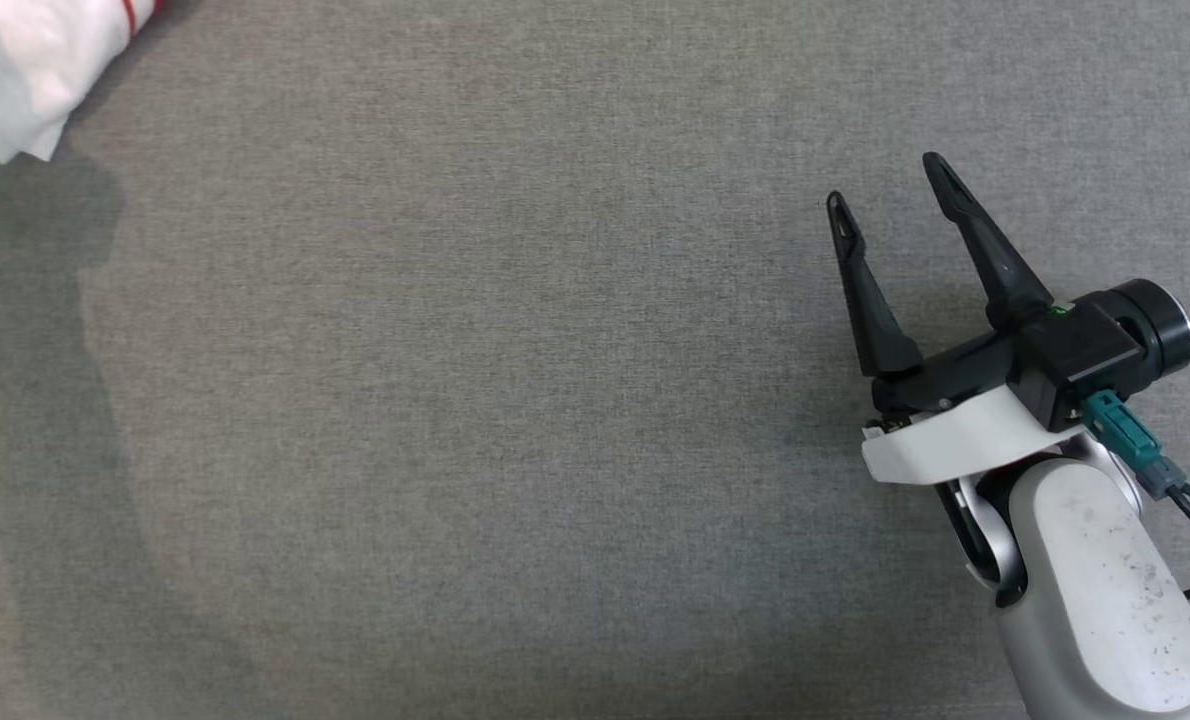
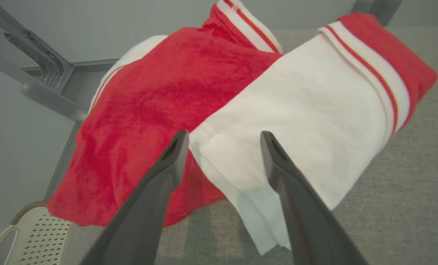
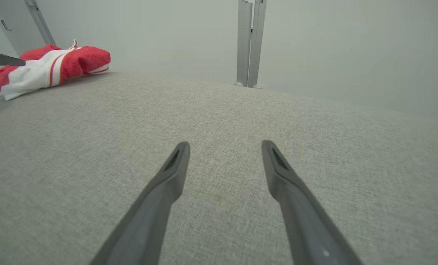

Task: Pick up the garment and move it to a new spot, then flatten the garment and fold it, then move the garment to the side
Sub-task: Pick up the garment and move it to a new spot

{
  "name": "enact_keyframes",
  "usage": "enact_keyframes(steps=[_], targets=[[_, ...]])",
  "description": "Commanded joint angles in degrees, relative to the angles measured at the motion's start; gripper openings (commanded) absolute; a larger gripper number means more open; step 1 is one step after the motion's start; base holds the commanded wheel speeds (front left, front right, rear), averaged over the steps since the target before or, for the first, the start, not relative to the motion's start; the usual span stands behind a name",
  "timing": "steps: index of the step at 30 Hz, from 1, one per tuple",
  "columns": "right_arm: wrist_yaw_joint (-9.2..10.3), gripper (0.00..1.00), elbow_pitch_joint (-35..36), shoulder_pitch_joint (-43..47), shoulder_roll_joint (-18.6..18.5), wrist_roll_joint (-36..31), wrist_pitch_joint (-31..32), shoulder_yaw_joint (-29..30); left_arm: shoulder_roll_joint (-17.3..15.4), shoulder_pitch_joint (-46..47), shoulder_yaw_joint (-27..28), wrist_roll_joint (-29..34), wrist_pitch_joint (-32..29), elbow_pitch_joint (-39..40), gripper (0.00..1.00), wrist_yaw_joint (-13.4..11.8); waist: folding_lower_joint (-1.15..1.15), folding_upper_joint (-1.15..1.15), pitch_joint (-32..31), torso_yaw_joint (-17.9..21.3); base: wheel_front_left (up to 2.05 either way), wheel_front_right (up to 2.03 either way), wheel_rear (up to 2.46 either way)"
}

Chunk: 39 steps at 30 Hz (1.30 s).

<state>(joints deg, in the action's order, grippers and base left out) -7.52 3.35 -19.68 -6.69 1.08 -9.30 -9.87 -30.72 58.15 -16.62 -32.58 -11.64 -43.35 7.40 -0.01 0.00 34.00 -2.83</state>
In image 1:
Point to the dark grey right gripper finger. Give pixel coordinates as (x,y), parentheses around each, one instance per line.
(990,260)
(870,310)

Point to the red Bulls 23 jersey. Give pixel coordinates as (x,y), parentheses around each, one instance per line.
(35,70)

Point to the black cylindrical right wrist housing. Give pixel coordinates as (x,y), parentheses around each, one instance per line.
(1155,325)

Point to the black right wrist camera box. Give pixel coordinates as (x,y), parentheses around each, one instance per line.
(1080,360)

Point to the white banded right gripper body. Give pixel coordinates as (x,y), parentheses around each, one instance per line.
(955,440)

